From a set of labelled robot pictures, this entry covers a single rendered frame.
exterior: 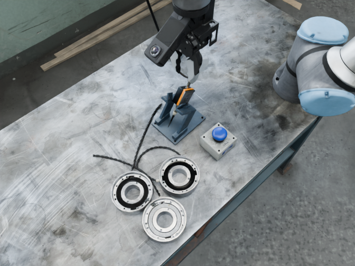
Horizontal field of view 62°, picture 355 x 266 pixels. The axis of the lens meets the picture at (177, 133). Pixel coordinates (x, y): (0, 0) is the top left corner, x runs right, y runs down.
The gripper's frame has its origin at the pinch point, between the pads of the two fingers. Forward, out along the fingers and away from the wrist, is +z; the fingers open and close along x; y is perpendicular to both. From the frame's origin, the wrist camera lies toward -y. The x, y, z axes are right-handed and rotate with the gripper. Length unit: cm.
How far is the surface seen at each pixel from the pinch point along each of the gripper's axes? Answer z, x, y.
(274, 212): 98, -38, 29
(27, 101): 99, 118, -26
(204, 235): 74, -23, -10
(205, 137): 13.7, -11.1, -2.6
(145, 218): 15.4, -15.6, -28.4
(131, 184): 15.4, -6.7, -25.1
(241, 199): 74, -24, 13
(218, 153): 13.7, -16.8, -3.6
